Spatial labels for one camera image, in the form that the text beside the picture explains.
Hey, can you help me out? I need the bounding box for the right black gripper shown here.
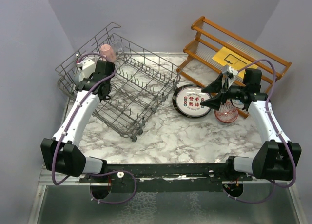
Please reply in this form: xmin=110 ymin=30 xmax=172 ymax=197
xmin=200 ymin=73 xmax=247 ymax=110

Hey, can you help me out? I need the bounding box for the pink cream mug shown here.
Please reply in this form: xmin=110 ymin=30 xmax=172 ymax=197
xmin=100 ymin=44 xmax=117 ymax=62

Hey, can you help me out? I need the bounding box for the clear drinking glass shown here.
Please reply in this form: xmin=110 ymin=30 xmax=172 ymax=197
xmin=111 ymin=40 xmax=124 ymax=54

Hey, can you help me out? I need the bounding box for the dark grey mug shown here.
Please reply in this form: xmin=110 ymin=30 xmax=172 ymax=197
xmin=73 ymin=70 xmax=85 ymax=85

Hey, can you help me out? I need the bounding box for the white grey mug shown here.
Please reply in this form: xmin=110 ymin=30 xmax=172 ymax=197
xmin=82 ymin=61 xmax=96 ymax=76

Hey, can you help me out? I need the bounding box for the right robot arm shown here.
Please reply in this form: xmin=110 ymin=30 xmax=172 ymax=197
xmin=200 ymin=66 xmax=301 ymax=181

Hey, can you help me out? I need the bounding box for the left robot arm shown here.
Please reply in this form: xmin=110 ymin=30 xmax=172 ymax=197
xmin=40 ymin=60 xmax=116 ymax=185

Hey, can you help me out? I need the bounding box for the orange wooden shelf rack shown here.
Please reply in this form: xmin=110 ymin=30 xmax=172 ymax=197
xmin=177 ymin=16 xmax=292 ymax=93

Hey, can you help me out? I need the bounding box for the red patterned glass bowl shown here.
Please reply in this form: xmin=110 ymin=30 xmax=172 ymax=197
xmin=214 ymin=100 xmax=238 ymax=123

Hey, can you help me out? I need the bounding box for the black rimmed printed plate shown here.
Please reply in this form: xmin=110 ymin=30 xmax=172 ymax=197
xmin=172 ymin=84 xmax=212 ymax=118

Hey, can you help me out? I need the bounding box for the yellow paper card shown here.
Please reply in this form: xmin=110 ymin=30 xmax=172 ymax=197
xmin=212 ymin=47 xmax=251 ymax=71

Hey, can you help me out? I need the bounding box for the black mounting base bar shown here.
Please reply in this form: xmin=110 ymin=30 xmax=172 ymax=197
xmin=79 ymin=163 xmax=252 ymax=193

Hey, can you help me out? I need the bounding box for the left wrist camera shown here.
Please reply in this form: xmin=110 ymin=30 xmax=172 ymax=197
xmin=76 ymin=58 xmax=95 ymax=69

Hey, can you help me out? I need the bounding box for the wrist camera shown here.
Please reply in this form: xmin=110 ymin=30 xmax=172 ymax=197
xmin=222 ymin=65 xmax=239 ymax=87
xmin=76 ymin=58 xmax=95 ymax=69

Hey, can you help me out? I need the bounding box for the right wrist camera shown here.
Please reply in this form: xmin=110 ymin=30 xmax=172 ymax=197
xmin=222 ymin=65 xmax=239 ymax=87

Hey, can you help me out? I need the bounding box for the grey wire dish rack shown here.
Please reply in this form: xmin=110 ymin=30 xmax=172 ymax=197
xmin=55 ymin=22 xmax=180 ymax=142

